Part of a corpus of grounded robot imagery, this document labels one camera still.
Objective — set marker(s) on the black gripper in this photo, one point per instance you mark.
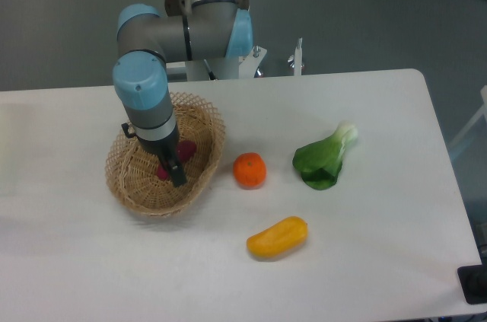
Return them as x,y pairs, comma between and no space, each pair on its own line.
161,142

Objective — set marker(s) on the purple sweet potato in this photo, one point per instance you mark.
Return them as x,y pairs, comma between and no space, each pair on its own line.
186,149

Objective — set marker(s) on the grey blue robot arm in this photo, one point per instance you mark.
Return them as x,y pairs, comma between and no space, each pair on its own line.
147,42

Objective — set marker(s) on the orange mandarin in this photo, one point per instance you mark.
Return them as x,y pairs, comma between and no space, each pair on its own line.
249,170

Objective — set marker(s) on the yellow mango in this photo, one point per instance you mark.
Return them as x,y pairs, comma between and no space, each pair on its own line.
278,239

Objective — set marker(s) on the green bok choy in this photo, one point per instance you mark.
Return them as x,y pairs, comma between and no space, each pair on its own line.
319,163

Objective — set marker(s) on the black device at table edge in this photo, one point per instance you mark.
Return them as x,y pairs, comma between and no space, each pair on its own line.
473,283

